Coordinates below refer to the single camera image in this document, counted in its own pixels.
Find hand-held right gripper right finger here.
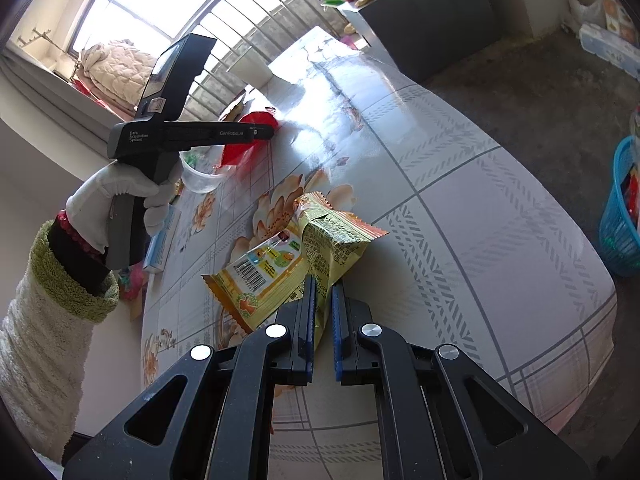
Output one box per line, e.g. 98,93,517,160
331,282,593,480

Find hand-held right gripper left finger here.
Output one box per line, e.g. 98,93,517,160
62,275,317,480

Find red snack packet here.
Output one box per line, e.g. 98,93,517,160
220,107,281,168

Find yellow snack packet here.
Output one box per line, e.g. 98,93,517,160
201,192,390,356

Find blue plastic basket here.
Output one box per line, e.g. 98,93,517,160
599,136,640,278

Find person's left hand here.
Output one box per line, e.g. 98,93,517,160
66,157,185,256

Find flat cardboard box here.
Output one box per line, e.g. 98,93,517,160
220,91,252,122

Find clear plastic cup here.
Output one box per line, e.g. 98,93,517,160
180,152,236,195

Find white paper cup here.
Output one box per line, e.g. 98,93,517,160
227,52,273,88

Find pink quilted jacket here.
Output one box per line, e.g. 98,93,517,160
79,39,162,116

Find white and blue carton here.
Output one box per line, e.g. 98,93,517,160
144,204,182,273

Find open cardboard box with clutter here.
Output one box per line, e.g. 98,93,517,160
117,265,150,321

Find metal coat rack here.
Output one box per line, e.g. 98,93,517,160
17,25,83,68

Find grey cabinet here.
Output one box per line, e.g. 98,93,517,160
337,0,501,83

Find white plastic bag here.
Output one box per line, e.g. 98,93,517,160
569,0,607,31

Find blue and white tissue pack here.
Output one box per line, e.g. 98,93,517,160
579,22,640,81

